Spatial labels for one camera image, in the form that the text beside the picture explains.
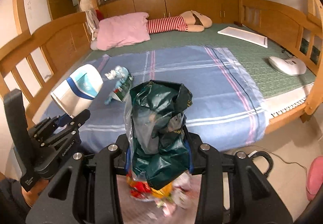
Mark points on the striped plush doll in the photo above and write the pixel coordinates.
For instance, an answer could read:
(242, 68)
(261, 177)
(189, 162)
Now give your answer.
(189, 21)

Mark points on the light blue crumpled wrapper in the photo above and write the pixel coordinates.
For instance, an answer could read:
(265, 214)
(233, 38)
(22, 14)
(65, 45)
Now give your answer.
(122, 86)

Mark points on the blue striped blanket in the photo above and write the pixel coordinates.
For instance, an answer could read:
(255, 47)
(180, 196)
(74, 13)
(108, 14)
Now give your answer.
(202, 88)

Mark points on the white round device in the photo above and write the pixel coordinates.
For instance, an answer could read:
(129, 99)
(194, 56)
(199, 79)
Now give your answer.
(291, 67)

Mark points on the pink slipper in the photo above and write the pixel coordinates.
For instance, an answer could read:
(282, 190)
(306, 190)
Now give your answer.
(314, 178)

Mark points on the white flat board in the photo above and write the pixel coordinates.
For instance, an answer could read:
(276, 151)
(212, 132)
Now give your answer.
(245, 35)

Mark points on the pink pillow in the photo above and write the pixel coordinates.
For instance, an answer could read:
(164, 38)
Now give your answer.
(123, 30)

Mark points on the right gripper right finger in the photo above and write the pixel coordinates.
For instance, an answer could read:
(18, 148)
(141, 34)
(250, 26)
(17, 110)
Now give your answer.
(187, 138)

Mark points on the red snack wrapper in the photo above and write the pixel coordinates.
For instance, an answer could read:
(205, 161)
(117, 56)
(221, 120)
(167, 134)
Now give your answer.
(139, 190)

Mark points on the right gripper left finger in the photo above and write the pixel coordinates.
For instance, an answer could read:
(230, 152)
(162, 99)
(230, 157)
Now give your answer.
(128, 160)

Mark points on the green bed mat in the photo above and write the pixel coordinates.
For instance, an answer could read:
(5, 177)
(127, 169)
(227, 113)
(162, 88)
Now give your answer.
(252, 57)

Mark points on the wooden wall cabinets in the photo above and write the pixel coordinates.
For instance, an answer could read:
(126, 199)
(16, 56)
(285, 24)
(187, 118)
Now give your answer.
(220, 11)

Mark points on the dark green plastic bag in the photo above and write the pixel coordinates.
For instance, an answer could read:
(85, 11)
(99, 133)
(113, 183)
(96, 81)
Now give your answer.
(154, 118)

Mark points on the yellow snack wrapper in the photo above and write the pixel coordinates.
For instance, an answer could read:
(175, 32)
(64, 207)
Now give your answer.
(163, 192)

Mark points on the white plush toy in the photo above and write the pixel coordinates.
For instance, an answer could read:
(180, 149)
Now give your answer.
(91, 17)

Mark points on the wooden bed frame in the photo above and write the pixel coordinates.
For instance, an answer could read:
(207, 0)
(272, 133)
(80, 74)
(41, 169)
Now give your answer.
(37, 60)

